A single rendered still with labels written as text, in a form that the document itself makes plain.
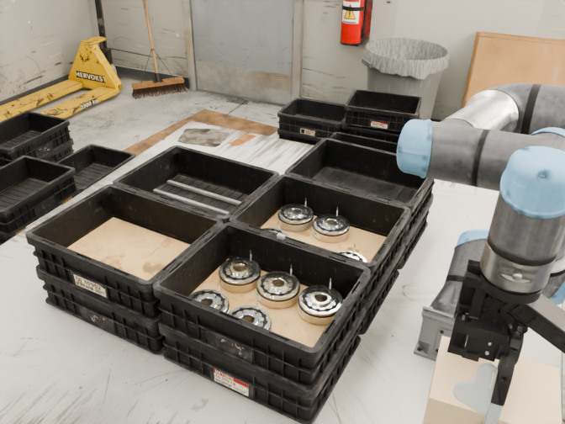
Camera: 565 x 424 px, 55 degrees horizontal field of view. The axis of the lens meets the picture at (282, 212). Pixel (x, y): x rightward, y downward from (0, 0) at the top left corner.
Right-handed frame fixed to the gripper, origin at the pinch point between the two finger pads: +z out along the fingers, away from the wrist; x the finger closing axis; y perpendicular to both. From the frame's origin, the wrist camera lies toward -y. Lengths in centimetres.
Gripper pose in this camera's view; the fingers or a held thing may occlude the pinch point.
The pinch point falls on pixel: (492, 394)
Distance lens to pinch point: 82.9
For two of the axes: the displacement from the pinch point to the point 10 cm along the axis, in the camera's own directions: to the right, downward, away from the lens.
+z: -0.2, 8.4, 5.4
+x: -3.7, 4.9, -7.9
